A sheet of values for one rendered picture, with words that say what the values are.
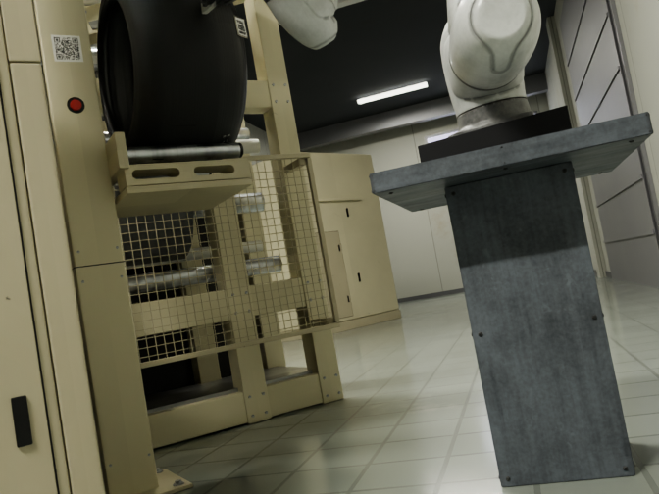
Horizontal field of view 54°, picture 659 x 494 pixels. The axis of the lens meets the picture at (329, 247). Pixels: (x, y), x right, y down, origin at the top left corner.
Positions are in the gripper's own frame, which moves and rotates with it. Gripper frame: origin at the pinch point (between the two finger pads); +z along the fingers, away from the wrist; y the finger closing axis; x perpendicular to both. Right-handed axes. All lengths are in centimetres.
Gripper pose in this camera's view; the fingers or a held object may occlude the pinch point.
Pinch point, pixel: (208, 4)
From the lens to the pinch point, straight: 188.5
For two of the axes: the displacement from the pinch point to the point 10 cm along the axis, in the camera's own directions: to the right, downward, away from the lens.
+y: -8.5, 1.2, -5.1
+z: -5.1, 0.0, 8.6
